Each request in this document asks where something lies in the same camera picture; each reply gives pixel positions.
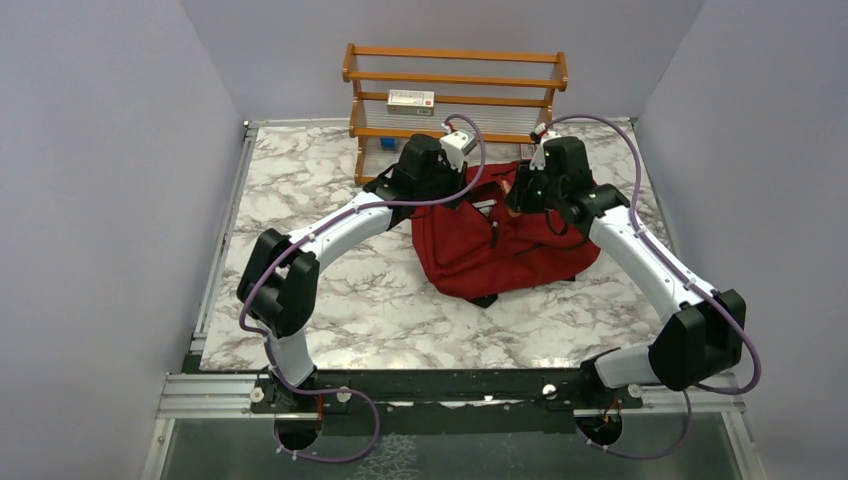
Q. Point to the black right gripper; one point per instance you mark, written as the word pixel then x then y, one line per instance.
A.
pixel 518 198

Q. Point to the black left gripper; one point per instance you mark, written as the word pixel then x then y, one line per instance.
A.
pixel 457 179

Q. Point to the red backpack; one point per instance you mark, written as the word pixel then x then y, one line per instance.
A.
pixel 479 249

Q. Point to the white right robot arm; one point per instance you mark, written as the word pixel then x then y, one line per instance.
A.
pixel 702 328

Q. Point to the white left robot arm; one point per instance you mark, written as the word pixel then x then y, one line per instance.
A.
pixel 278 288

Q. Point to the blue pencil sharpener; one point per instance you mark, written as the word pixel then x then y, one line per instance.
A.
pixel 388 143

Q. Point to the small red white eraser box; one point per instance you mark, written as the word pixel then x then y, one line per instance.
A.
pixel 526 151

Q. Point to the white red box on shelf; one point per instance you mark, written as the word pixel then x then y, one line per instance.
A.
pixel 410 102

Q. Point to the wooden two-tier shelf rack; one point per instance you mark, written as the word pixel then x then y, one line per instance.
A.
pixel 506 93

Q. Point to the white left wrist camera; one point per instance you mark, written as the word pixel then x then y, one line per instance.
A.
pixel 457 145

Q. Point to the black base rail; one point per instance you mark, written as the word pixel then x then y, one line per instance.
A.
pixel 372 403

